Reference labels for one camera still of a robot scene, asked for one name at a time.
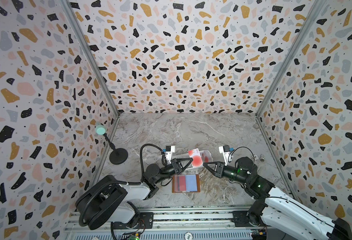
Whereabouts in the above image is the black stand with green ball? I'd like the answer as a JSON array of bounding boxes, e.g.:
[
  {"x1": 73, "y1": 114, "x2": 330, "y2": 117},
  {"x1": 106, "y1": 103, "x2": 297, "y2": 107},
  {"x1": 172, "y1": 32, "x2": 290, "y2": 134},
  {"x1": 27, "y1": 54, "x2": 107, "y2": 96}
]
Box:
[{"x1": 95, "y1": 125, "x2": 129, "y2": 165}]

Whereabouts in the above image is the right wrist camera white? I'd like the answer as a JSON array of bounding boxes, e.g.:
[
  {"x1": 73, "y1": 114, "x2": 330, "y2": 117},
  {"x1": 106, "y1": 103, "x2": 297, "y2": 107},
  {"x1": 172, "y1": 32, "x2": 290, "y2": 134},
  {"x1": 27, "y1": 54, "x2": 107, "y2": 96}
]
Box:
[{"x1": 218, "y1": 145, "x2": 234, "y2": 166}]

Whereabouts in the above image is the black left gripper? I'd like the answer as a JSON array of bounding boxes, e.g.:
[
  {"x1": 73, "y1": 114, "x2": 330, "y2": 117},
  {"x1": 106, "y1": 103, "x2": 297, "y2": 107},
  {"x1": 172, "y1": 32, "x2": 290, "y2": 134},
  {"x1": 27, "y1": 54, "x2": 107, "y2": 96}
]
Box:
[{"x1": 155, "y1": 159, "x2": 193, "y2": 186}]

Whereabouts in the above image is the black corrugated cable hose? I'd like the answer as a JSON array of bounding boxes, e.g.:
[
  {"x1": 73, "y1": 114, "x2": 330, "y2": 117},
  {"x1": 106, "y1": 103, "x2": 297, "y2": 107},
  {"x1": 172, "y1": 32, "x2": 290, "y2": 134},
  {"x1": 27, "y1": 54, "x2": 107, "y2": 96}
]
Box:
[{"x1": 77, "y1": 143, "x2": 168, "y2": 227}]

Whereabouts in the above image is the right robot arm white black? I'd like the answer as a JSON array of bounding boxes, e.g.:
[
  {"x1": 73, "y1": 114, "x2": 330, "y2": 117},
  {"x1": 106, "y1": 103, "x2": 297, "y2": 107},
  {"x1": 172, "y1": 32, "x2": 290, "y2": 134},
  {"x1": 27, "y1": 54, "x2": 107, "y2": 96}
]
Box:
[{"x1": 203, "y1": 157, "x2": 352, "y2": 240}]

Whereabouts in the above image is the white plastic slotted basket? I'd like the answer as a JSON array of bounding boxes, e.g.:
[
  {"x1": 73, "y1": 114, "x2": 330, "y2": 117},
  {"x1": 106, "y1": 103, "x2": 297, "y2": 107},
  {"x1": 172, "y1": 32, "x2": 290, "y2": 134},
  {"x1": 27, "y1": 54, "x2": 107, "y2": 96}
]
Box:
[{"x1": 173, "y1": 149, "x2": 213, "y2": 170}]

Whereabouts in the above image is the aluminium corner post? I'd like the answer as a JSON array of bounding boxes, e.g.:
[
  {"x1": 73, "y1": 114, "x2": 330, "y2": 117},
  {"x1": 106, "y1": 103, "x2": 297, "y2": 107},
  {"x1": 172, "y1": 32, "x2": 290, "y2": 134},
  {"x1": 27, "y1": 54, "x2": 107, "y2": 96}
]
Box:
[
  {"x1": 60, "y1": 0, "x2": 120, "y2": 119},
  {"x1": 256, "y1": 0, "x2": 327, "y2": 119}
]

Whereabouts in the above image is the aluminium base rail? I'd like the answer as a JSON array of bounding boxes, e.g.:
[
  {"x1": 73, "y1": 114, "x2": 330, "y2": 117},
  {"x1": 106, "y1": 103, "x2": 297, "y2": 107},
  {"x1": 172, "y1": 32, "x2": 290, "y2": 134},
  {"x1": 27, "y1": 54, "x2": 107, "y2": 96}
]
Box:
[{"x1": 61, "y1": 204, "x2": 326, "y2": 240}]

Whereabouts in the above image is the aluminium corner post left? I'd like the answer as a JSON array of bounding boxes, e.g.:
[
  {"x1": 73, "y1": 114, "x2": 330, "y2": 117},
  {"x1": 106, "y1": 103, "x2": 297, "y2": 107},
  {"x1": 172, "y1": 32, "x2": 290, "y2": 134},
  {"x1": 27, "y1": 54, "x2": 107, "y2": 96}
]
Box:
[{"x1": 60, "y1": 0, "x2": 120, "y2": 119}]

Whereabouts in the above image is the brown leather card holder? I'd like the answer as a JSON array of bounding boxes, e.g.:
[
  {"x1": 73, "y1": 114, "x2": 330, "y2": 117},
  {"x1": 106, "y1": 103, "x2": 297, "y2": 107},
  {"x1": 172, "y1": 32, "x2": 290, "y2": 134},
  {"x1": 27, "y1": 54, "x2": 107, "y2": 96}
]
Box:
[{"x1": 172, "y1": 174, "x2": 200, "y2": 193}]

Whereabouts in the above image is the aluminium corner post right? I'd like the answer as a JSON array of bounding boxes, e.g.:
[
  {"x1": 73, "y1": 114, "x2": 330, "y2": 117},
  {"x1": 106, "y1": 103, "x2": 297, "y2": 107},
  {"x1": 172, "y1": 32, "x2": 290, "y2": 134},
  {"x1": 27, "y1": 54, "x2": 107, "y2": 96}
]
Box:
[{"x1": 256, "y1": 0, "x2": 327, "y2": 119}]

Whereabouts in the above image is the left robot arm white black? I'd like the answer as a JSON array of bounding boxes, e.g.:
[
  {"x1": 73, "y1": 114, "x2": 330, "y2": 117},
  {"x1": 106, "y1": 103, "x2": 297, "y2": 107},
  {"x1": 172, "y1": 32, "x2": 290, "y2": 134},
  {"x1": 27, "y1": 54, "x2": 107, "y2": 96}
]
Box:
[{"x1": 76, "y1": 158, "x2": 193, "y2": 230}]

